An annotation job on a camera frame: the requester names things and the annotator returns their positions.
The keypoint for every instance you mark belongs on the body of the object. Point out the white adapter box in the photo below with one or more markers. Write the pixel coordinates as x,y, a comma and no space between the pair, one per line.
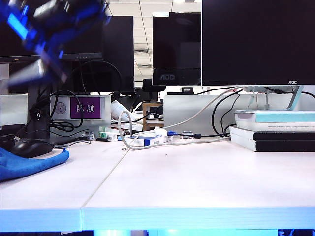
160,131

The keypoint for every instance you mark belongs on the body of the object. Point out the blue and white carton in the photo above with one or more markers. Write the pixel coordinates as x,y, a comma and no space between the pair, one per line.
147,141

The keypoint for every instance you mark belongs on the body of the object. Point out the black monitor back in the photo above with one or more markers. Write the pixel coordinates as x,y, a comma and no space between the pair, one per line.
119,49

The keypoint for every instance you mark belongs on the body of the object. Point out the grey desk partition panel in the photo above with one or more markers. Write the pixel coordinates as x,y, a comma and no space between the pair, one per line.
187,110

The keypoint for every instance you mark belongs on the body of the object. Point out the crumpled white paper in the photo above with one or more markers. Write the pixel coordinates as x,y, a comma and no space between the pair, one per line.
118,108

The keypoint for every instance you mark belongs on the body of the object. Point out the purple name sign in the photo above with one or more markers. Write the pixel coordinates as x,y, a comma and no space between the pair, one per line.
85,108

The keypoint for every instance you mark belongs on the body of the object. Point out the black monitor with thin bezel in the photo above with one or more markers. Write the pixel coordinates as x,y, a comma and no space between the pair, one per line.
83,48

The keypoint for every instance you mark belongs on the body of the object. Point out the black monitor stand base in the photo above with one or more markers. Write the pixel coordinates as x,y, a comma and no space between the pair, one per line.
61,140

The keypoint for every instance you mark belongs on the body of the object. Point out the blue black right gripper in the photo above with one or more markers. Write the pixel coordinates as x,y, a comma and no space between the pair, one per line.
61,22

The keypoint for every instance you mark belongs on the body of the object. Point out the teal covered book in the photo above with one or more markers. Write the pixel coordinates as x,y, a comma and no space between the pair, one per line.
283,116

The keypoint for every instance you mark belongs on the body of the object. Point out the large black AOC monitor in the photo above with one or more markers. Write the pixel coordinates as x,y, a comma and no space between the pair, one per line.
258,41

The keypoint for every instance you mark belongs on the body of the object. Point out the clear tape roll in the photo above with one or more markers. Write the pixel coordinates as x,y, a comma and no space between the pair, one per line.
89,134

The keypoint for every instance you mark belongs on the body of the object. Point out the green and white carton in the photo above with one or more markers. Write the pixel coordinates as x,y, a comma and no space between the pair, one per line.
108,136

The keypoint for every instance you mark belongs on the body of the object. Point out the small black AOC monitor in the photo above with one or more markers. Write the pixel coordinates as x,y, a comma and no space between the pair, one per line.
176,41

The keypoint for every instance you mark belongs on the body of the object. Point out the wooden shelf frame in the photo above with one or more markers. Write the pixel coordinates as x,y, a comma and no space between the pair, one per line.
145,115

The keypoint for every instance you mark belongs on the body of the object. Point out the black book with white pages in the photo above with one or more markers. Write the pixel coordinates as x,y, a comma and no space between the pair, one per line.
283,146
283,136

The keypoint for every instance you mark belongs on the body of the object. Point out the blue microfiber rag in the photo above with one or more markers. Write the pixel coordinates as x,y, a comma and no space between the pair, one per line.
29,164

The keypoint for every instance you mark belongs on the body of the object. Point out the silver monitor stand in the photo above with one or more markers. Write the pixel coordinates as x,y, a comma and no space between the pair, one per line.
294,98

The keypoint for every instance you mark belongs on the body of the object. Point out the black Logitech mouse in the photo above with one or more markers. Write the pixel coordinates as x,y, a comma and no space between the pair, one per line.
32,147

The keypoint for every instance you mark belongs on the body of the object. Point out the black monitor stand pole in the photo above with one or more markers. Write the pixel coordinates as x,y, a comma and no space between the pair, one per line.
38,110

